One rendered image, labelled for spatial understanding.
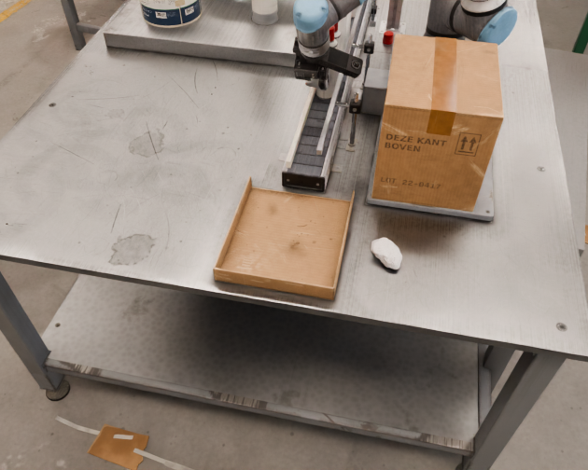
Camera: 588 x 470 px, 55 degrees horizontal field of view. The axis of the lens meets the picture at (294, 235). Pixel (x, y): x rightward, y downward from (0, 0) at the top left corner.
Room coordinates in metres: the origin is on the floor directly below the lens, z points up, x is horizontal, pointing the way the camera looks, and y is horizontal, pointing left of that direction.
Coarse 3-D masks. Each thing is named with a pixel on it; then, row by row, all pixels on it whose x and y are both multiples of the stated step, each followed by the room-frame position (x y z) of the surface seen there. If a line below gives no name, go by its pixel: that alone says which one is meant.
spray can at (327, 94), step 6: (330, 30) 1.36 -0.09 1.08; (330, 36) 1.36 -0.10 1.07; (330, 42) 1.36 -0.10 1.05; (336, 42) 1.37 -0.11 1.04; (330, 72) 1.35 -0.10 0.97; (330, 78) 1.35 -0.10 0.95; (330, 84) 1.35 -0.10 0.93; (318, 90) 1.36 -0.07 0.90; (324, 90) 1.35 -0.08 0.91; (330, 90) 1.36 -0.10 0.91; (318, 96) 1.36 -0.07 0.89; (324, 96) 1.35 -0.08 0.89; (330, 96) 1.36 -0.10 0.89
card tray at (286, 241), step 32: (256, 192) 1.02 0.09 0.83; (288, 192) 1.02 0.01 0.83; (256, 224) 0.91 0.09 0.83; (288, 224) 0.91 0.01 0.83; (320, 224) 0.91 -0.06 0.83; (224, 256) 0.81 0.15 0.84; (256, 256) 0.81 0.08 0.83; (288, 256) 0.81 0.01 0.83; (320, 256) 0.81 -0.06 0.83; (288, 288) 0.72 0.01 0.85; (320, 288) 0.70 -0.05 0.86
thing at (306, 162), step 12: (360, 24) 1.79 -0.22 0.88; (312, 108) 1.31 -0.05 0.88; (324, 108) 1.31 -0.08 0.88; (336, 108) 1.31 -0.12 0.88; (312, 120) 1.25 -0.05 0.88; (324, 120) 1.25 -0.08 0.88; (312, 132) 1.20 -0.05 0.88; (300, 144) 1.16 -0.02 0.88; (312, 144) 1.15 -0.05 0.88; (300, 156) 1.11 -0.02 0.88; (312, 156) 1.11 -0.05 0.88; (324, 156) 1.11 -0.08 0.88; (288, 168) 1.06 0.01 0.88; (300, 168) 1.06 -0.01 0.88; (312, 168) 1.06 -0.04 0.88
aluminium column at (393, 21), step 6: (390, 0) 1.84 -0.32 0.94; (396, 0) 1.85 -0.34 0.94; (402, 0) 1.83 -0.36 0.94; (390, 6) 1.84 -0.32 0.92; (396, 6) 1.85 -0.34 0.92; (390, 12) 1.84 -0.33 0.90; (396, 12) 1.84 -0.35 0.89; (390, 18) 1.84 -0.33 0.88; (396, 18) 1.83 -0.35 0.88; (390, 24) 1.84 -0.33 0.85; (396, 24) 1.83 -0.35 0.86; (390, 30) 1.84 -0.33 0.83; (396, 30) 1.83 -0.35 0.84
